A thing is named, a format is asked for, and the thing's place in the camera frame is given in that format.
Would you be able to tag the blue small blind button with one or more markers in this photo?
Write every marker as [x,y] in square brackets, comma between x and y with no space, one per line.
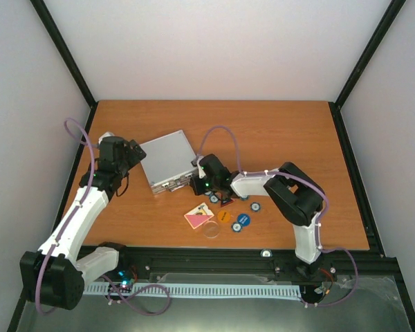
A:
[244,220]

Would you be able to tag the orange big blind button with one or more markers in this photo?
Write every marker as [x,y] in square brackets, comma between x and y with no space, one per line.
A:
[223,216]

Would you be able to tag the pink yellow card deck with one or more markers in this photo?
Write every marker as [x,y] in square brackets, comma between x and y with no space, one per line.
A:
[198,215]

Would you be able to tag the aluminium poker case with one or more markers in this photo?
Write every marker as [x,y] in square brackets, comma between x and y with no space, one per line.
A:
[168,162]

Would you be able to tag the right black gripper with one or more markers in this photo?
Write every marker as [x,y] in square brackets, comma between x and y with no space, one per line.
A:
[198,191]

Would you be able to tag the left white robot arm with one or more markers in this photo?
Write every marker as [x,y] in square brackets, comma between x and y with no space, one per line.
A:
[54,275]

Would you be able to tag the black aluminium frame rail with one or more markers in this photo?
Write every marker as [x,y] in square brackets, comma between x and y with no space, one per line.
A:
[280,266]

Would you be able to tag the clear round dealer button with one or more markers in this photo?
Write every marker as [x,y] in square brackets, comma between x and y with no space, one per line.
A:
[211,229]

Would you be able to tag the light blue cable duct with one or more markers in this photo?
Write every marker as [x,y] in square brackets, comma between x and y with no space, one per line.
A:
[214,291]

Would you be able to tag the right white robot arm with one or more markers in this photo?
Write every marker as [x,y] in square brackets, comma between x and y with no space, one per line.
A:
[299,199]

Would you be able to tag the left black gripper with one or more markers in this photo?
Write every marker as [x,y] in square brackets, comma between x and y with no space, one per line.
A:
[134,158]

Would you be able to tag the triangular all in button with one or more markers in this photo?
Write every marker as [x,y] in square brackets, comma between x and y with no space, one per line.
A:
[226,202]

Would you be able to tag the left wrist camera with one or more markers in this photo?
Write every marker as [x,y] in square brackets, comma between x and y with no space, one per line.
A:
[105,135]

